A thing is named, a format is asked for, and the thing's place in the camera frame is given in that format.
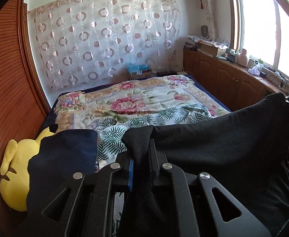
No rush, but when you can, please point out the black garment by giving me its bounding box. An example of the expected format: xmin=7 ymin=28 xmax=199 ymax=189
xmin=118 ymin=93 xmax=289 ymax=236

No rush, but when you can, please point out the tissue pack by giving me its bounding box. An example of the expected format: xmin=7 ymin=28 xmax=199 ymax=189
xmin=248 ymin=63 xmax=263 ymax=76

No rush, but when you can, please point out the navy folded garment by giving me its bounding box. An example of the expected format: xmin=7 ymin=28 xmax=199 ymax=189
xmin=26 ymin=129 xmax=97 ymax=213

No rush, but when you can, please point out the long wooden cabinet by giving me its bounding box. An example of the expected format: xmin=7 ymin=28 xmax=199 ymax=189
xmin=183 ymin=48 xmax=284 ymax=111

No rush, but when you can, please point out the pink white bottle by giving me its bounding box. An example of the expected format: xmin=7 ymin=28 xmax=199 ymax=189
xmin=238 ymin=49 xmax=248 ymax=67

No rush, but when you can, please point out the palm leaf bed sheet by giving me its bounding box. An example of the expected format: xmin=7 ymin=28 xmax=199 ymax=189
xmin=95 ymin=104 xmax=212 ymax=172

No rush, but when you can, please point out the yellow plush toy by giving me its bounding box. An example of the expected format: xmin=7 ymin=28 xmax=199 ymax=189
xmin=0 ymin=124 xmax=58 ymax=212

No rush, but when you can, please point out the window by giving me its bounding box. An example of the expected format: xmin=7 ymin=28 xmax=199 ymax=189
xmin=230 ymin=0 xmax=289 ymax=85

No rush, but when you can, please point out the floral blanket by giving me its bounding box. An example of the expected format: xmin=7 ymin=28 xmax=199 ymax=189
xmin=54 ymin=75 xmax=229 ymax=131

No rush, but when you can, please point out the cardboard box on cabinet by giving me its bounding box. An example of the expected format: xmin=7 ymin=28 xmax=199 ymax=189
xmin=199 ymin=42 xmax=228 ymax=57

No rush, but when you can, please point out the small fan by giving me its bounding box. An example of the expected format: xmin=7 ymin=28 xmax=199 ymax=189
xmin=200 ymin=25 xmax=209 ymax=39

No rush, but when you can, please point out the wooden slatted wardrobe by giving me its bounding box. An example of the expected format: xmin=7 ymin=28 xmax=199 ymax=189
xmin=0 ymin=0 xmax=50 ymax=236

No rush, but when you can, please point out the beige window curtain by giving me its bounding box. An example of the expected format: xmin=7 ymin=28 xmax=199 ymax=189
xmin=202 ymin=0 xmax=217 ymax=41

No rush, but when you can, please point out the circle pattern sheer curtain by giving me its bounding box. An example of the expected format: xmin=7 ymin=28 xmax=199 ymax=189
xmin=28 ymin=0 xmax=180 ymax=91

